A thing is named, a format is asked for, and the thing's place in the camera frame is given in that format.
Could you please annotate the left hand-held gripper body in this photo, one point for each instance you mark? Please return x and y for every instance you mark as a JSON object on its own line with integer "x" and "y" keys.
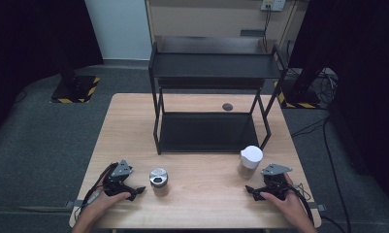
{"x": 115, "y": 181}

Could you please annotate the person's left hand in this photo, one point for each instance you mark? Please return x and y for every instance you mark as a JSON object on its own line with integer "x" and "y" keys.
{"x": 100, "y": 204}

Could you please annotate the grey table edge bracket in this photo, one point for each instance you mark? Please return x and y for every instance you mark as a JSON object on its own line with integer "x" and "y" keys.
{"x": 318, "y": 207}
{"x": 75, "y": 204}

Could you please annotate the black stand with striped base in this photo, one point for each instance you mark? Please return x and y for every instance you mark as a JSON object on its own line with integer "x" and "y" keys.
{"x": 300, "y": 93}
{"x": 74, "y": 87}

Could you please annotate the grey bar on board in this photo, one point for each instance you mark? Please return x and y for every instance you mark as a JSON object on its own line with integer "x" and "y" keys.
{"x": 252, "y": 33}

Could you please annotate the jar with white lid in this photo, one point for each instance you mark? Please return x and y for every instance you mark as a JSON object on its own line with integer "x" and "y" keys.
{"x": 249, "y": 161}

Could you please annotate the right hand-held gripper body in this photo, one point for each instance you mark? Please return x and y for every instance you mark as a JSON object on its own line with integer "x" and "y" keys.
{"x": 274, "y": 183}

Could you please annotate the grey round table grommet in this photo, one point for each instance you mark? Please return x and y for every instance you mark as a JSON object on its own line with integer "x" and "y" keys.
{"x": 227, "y": 106}

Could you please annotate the black curtain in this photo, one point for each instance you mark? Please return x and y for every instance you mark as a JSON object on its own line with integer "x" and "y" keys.
{"x": 360, "y": 81}
{"x": 30, "y": 48}

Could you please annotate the black metal shelf rack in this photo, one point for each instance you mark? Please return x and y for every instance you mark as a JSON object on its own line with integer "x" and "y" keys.
{"x": 211, "y": 97}

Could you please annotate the white wall socket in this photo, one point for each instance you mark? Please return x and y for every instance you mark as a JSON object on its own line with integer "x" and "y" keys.
{"x": 273, "y": 4}

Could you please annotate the person's right hand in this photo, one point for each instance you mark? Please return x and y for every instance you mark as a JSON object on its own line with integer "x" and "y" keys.
{"x": 287, "y": 204}

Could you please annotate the glass jar with metal lid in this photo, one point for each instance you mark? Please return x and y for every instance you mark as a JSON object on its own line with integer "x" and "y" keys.
{"x": 158, "y": 182}

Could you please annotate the beige wooden board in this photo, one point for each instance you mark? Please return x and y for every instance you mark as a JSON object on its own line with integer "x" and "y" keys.
{"x": 208, "y": 19}

